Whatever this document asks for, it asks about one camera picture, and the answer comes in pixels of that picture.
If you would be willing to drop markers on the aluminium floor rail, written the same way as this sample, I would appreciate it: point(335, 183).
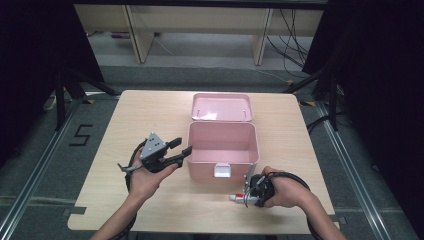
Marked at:
point(36, 170)
point(350, 173)

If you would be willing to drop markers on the black metal stand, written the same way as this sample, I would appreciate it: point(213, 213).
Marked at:
point(332, 100)
point(60, 100)

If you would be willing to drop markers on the yellow black floor tape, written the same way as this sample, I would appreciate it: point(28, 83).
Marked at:
point(88, 101)
point(308, 103)

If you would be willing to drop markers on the person's right hand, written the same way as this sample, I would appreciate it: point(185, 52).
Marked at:
point(290, 193)

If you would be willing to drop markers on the person's left hand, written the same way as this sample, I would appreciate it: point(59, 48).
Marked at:
point(145, 185)

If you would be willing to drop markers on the beige wooden desk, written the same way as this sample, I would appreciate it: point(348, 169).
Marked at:
point(200, 20)

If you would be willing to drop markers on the black curtain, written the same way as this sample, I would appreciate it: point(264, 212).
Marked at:
point(30, 66)
point(383, 83)

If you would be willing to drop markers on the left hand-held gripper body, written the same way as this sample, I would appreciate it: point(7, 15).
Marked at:
point(152, 148)

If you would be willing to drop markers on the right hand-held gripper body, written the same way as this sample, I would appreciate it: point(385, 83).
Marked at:
point(263, 188)

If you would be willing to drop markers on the white ointment tube red print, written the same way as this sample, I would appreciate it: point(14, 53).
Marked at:
point(237, 198)

